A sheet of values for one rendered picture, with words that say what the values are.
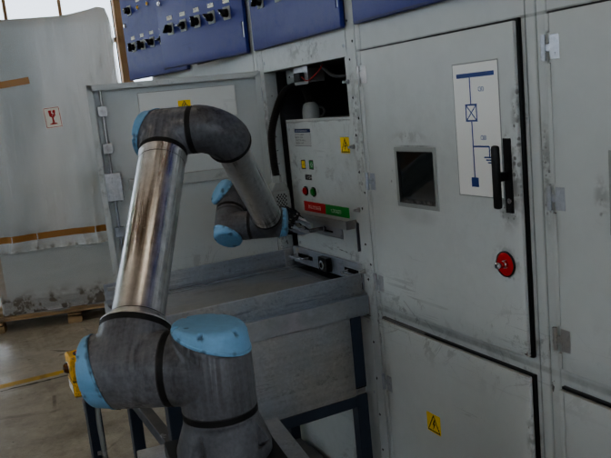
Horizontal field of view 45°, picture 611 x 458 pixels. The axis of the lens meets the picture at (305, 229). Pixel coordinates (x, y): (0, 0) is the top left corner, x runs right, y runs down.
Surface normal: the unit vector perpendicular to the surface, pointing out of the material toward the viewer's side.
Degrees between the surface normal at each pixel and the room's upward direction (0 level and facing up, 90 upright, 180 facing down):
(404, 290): 90
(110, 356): 48
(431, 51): 90
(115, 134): 90
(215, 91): 90
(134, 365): 63
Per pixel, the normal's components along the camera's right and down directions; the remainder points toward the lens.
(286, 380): 0.46, 0.11
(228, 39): -0.77, 0.18
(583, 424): -0.89, 0.16
